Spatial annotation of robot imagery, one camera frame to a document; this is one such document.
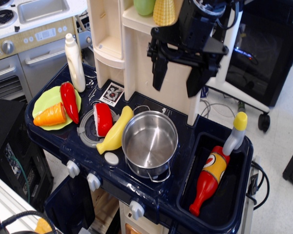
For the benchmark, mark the light green toy plate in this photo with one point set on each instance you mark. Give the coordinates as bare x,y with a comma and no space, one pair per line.
50,98

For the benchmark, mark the white rolling stand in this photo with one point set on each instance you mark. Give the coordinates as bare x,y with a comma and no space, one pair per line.
219,82

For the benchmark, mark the yellow toy corn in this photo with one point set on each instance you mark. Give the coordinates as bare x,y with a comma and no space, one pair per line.
164,12

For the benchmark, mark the green toy vegetable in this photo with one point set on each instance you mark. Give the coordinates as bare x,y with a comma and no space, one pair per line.
144,7

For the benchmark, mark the grey stove knob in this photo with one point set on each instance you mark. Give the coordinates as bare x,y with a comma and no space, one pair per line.
137,209
73,169
93,182

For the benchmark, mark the orange toy carrot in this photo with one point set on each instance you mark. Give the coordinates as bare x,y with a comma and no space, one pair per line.
51,116

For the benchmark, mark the black computer tower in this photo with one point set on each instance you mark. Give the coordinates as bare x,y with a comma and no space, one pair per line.
23,165

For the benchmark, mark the grey middle stove knob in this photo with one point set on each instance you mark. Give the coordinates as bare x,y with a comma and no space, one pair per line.
93,182

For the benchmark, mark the stainless steel pot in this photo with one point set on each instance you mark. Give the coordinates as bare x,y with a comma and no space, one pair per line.
149,143

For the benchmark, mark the red yellow toy ketchup bottle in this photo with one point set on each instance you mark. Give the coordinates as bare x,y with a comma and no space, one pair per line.
209,178

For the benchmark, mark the red toy chili pepper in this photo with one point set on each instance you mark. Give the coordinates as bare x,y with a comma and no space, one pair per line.
68,97

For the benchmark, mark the white toy bottle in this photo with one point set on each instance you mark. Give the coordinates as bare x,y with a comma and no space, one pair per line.
74,61

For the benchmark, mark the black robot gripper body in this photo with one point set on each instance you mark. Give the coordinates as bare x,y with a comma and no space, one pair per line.
166,42

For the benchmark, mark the grey yellow toy faucet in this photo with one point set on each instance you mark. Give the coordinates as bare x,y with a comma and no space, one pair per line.
235,139

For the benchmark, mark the grey oval button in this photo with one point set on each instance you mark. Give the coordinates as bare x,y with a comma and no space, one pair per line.
111,158

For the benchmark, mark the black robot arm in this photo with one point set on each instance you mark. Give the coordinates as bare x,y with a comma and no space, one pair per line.
188,42

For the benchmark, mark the grey right stove knob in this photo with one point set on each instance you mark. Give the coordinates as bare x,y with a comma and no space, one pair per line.
137,209

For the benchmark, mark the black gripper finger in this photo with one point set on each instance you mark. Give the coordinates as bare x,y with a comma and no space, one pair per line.
159,71
196,80

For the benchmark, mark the grey left stove knob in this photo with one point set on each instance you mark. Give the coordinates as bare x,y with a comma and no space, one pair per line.
73,169

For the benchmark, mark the navy toy kitchen counter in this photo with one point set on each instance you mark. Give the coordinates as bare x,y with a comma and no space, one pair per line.
164,203

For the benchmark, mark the grey toy stove burner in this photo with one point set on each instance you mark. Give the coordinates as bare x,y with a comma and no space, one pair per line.
87,132

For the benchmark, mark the red and white toy sushi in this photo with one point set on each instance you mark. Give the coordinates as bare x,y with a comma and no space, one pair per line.
103,119

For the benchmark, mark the grey wooden toy kitchen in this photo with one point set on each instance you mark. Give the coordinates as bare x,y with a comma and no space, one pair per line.
32,35

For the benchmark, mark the yellow toy banana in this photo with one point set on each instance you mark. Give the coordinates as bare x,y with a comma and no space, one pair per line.
113,139

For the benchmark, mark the cream toy kitchen shelf tower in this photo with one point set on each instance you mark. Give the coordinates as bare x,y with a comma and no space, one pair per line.
120,37

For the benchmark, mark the black monitor screen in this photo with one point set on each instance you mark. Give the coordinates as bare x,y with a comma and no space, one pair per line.
263,52

